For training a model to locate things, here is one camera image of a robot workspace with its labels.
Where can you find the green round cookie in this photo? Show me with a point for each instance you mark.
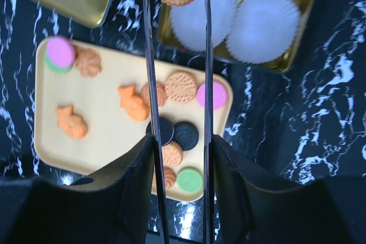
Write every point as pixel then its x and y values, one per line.
pixel 189 180
pixel 55 68

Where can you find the black sandwich cookie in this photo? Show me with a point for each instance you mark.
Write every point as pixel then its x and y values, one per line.
pixel 166 131
pixel 186 135

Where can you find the pink round cookie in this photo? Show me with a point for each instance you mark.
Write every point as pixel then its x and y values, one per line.
pixel 219 95
pixel 60 51

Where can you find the orange swirl cookie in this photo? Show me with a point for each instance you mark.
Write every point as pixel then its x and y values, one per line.
pixel 161 94
pixel 88 62
pixel 169 177

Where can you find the orange fish cookie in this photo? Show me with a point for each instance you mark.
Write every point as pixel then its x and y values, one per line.
pixel 132 103
pixel 71 124

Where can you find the white paper cup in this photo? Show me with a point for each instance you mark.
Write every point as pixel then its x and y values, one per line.
pixel 189 22
pixel 263 30

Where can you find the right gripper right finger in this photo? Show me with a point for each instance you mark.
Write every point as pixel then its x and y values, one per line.
pixel 257 206

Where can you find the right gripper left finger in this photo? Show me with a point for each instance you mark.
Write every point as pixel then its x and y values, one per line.
pixel 108 206

